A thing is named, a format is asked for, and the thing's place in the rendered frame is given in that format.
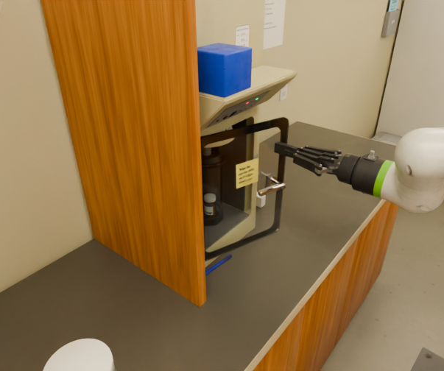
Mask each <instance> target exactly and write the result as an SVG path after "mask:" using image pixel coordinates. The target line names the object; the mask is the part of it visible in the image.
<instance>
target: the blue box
mask: <svg viewBox="0 0 444 371"><path fill-rule="evenodd" d="M197 65H198V85H199V92H202V93H207V94H211V95H214V96H220V97H223V98H225V97H228V96H231V95H233V94H235V93H238V92H241V91H244V90H246V89H248V88H250V87H251V71H252V48H251V47H246V46H237V45H230V44H225V43H214V44H210V45H207V46H201V47H197Z"/></svg>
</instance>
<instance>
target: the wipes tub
mask: <svg viewBox="0 0 444 371"><path fill-rule="evenodd" d="M43 371H116V368H115V364H114V362H113V357H112V353H111V351H110V348H109V347H108V346H107V345H106V344H105V343H104V342H101V341H99V340H97V339H79V340H76V341H73V342H70V343H68V344H66V345H65V346H63V347H61V348H60V349H59V350H58V351H56V352H55V353H54V354H53V355H52V357H51V358H50V359H49V360H48V361H47V363H46V366H45V367H44V369H43Z"/></svg>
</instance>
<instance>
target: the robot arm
mask: <svg viewBox="0 0 444 371"><path fill-rule="evenodd" d="M274 152H275V153H278V154H280V155H285V156H287V157H290V158H293V163H295V164H297V165H299V166H301V167H303V168H304V169H308V170H309V171H311V172H314V173H315V174H316V175H317V176H319V177H320V176H321V175H322V173H325V172H326V173H327V174H335V175H336V176H337V179H338V181H340V182H343V183H347V184H349V185H352V188H353V190H356V191H360V192H362V193H363V194H364V193H366V194H369V195H372V196H374V197H378V198H381V199H385V200H386V201H389V202H391V203H393V204H395V205H397V206H399V207H401V208H403V209H404V210H405V211H408V212H411V213H428V212H430V211H433V210H434V209H436V208H438V207H439V206H440V205H441V204H442V202H443V200H444V127H425V128H419V129H416V130H412V131H410V132H408V133H407V134H406V135H404V136H403V137H402V138H401V139H400V141H399V142H398V144H397V146H396V148H395V162H393V161H390V160H385V159H382V158H379V157H378V156H375V155H374V152H375V151H373V150H371V151H370V154H366V155H363V156H358V155H353V154H351V153H348V154H346V155H345V156H341V153H342V151H340V150H330V149H323V148H318V147H313V146H305V148H303V147H297V146H292V145H290V144H285V143H282V142H280V141H277V142H275V148H274Z"/></svg>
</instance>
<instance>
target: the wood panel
mask: <svg viewBox="0 0 444 371"><path fill-rule="evenodd" d="M41 4H42V8H43V14H44V17H45V21H46V27H47V30H48V34H49V40H50V44H51V47H52V53H53V57H54V63H55V66H56V70H57V76H58V79H59V83H60V90H61V93H62V96H63V102H64V106H65V109H66V115H67V119H68V125H69V129H70V133H71V138H72V142H73V145H74V151H75V155H76V159H77V165H78V169H79V172H80V178H81V182H82V187H83V191H84V195H85V201H86V205H87V208H88V214H89V218H90V221H91V227H92V231H93V235H94V238H95V239H96V240H97V241H99V242H101V243H102V244H104V245H105V246H106V247H108V248H110V249H111V250H112V251H114V252H116V253H117V254H119V255H120V256H122V257H123V258H125V259H127V260H128V261H129V262H131V263H132V264H134V265H136V266H137V267H139V268H140V269H142V270H144V271H145V272H146V273H148V274H149V275H151V276H153V277H154V278H156V279H157V280H159V281H160V282H162V283H163V284H165V285H166V286H168V287H169V288H170V289H173V290H174V291H176V292H177V293H178V294H180V295H182V296H183V297H185V298H186V299H187V300H190V301H191V302H193V303H194V304H195V305H197V306H199V307H200V306H201V305H202V304H203V303H204V302H205V301H206V284H205V245H204V225H203V204H202V165H201V145H200V105H199V85H198V65H197V25H196V4H195V0H41Z"/></svg>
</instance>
